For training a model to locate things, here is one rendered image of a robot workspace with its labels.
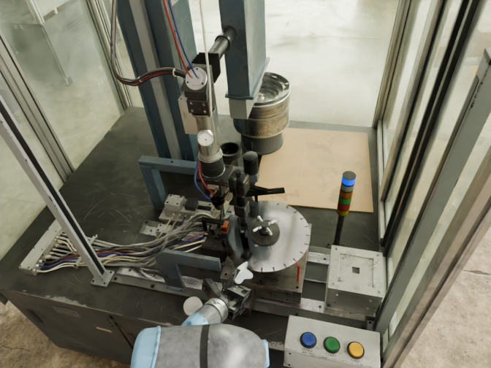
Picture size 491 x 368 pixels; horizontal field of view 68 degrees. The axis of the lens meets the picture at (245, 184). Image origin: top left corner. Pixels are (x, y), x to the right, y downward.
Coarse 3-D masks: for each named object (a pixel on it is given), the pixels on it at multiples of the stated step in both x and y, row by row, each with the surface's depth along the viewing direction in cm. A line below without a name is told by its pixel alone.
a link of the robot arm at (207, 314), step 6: (204, 306) 105; (210, 306) 105; (198, 312) 102; (204, 312) 102; (210, 312) 103; (216, 312) 104; (192, 318) 99; (198, 318) 99; (204, 318) 100; (210, 318) 101; (216, 318) 103; (186, 324) 97; (192, 324) 97; (198, 324) 97
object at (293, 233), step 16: (256, 208) 145; (272, 208) 144; (288, 208) 144; (288, 224) 138; (304, 224) 138; (224, 240) 135; (240, 240) 134; (288, 240) 133; (304, 240) 132; (240, 256) 129; (256, 256) 129; (272, 256) 128; (288, 256) 128
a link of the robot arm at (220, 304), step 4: (212, 300) 109; (216, 300) 107; (220, 300) 109; (216, 304) 107; (220, 304) 107; (224, 304) 108; (220, 308) 106; (224, 308) 108; (220, 312) 106; (224, 312) 107; (224, 316) 107
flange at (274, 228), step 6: (258, 222) 138; (252, 228) 137; (270, 228) 134; (276, 228) 136; (252, 234) 134; (258, 234) 134; (264, 234) 133; (276, 234) 134; (258, 240) 132; (264, 240) 132; (270, 240) 132; (276, 240) 133
